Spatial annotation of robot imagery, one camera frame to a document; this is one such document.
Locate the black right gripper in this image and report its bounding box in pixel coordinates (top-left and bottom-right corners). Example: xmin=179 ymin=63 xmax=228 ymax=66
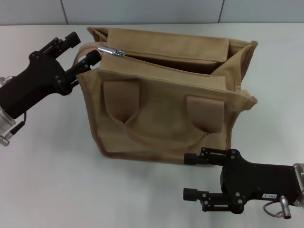
xmin=182 ymin=146 xmax=301 ymax=212

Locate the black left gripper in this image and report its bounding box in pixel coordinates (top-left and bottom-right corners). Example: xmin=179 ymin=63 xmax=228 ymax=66
xmin=0 ymin=32 xmax=102 ymax=119

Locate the silver metal zipper pull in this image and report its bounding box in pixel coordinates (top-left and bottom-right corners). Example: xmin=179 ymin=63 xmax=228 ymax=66
xmin=97 ymin=46 xmax=125 ymax=57

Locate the khaki canvas food bag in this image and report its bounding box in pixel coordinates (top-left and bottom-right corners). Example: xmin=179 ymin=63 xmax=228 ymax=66
xmin=72 ymin=26 xmax=259 ymax=160

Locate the right gripper cable with connector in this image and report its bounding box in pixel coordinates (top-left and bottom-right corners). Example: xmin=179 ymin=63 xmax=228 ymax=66
xmin=263 ymin=194 xmax=292 ymax=219

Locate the gripper cable with connector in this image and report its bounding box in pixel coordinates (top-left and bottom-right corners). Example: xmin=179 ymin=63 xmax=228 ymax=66
xmin=0 ymin=111 xmax=28 ymax=147
xmin=263 ymin=194 xmax=292 ymax=219

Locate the left gripper cable with connector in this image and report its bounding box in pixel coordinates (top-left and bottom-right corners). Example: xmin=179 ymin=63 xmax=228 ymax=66
xmin=0 ymin=111 xmax=28 ymax=147

